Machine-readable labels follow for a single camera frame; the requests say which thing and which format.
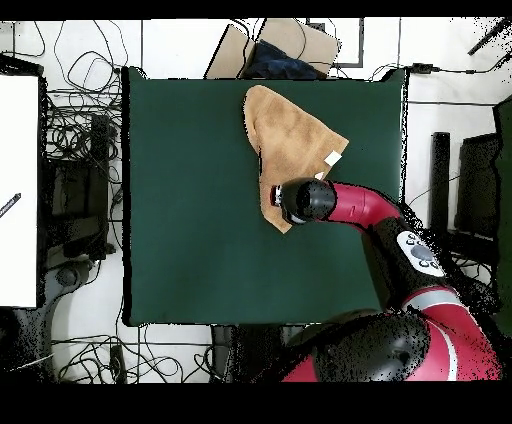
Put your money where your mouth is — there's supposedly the tan terry towel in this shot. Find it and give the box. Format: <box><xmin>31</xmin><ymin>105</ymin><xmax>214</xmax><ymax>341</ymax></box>
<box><xmin>242</xmin><ymin>84</ymin><xmax>350</xmax><ymax>234</ymax></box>

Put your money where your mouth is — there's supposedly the black chair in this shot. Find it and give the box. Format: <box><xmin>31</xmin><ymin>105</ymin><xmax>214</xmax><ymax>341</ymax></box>
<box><xmin>39</xmin><ymin>113</ymin><xmax>117</xmax><ymax>261</ymax></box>
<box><xmin>454</xmin><ymin>133</ymin><xmax>501</xmax><ymax>241</ymax></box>

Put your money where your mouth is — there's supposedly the black power strip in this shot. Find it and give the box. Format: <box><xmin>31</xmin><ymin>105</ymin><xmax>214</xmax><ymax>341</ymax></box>
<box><xmin>109</xmin><ymin>344</ymin><xmax>128</xmax><ymax>384</ymax></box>

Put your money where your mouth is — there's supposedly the grey wheeled chair base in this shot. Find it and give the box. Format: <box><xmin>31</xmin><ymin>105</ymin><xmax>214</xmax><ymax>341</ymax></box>
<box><xmin>0</xmin><ymin>258</ymin><xmax>101</xmax><ymax>381</ymax></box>

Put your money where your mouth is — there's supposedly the white flat panel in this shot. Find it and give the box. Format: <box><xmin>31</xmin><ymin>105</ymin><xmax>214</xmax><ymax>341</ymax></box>
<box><xmin>0</xmin><ymin>74</ymin><xmax>40</xmax><ymax>308</ymax></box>

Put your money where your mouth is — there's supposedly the black wheeled chair base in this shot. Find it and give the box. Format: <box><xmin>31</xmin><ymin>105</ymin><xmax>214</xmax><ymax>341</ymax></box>
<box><xmin>471</xmin><ymin>279</ymin><xmax>501</xmax><ymax>323</ymax></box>

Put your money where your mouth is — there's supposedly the green cloth draped stand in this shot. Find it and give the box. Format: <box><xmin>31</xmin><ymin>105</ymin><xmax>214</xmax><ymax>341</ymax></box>
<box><xmin>474</xmin><ymin>94</ymin><xmax>512</xmax><ymax>338</ymax></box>

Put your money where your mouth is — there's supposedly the black upright bar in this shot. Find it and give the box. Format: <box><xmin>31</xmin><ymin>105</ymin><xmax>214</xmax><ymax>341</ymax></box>
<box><xmin>428</xmin><ymin>131</ymin><xmax>452</xmax><ymax>241</ymax></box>

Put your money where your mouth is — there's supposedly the black cable tangle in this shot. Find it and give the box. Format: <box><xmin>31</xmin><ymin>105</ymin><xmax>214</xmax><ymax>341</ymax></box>
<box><xmin>51</xmin><ymin>323</ymin><xmax>213</xmax><ymax>383</ymax></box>
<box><xmin>451</xmin><ymin>251</ymin><xmax>497</xmax><ymax>289</ymax></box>
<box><xmin>41</xmin><ymin>19</ymin><xmax>131</xmax><ymax>161</ymax></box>

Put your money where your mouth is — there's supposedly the open cardboard box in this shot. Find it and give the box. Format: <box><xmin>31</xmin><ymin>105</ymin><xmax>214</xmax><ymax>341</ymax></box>
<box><xmin>204</xmin><ymin>17</ymin><xmax>341</xmax><ymax>80</ymax></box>

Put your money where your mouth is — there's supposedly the black slanted pole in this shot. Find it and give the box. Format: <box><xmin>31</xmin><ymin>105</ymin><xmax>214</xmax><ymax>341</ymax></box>
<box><xmin>466</xmin><ymin>17</ymin><xmax>512</xmax><ymax>56</ymax></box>

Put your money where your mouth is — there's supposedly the dark rectangular frame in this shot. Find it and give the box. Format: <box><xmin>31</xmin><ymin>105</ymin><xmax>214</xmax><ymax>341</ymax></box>
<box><xmin>305</xmin><ymin>17</ymin><xmax>365</xmax><ymax>69</ymax></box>

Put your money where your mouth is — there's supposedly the dark green table cloth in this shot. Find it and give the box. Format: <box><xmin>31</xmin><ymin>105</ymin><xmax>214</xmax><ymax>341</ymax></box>
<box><xmin>121</xmin><ymin>66</ymin><xmax>409</xmax><ymax>327</ymax></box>

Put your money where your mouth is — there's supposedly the dark blue garment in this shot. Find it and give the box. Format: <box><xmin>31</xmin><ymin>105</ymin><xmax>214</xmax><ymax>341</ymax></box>
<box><xmin>243</xmin><ymin>39</ymin><xmax>321</xmax><ymax>80</ymax></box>

